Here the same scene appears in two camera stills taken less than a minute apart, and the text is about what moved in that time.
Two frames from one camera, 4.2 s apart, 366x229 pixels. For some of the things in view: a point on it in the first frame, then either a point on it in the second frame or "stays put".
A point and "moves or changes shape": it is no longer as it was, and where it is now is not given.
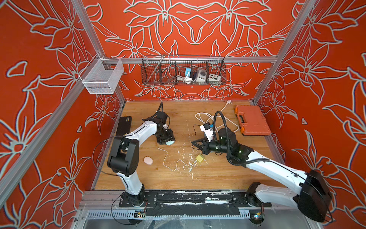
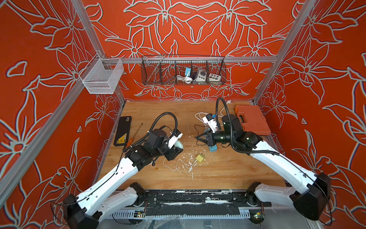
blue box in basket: [189, 70] stays put
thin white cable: [177, 162] stays put
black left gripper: [170, 137] to [173, 153]
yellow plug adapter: [200, 158] stays put
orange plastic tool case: [252, 120] stays put
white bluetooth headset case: [169, 143] moves or changes shape
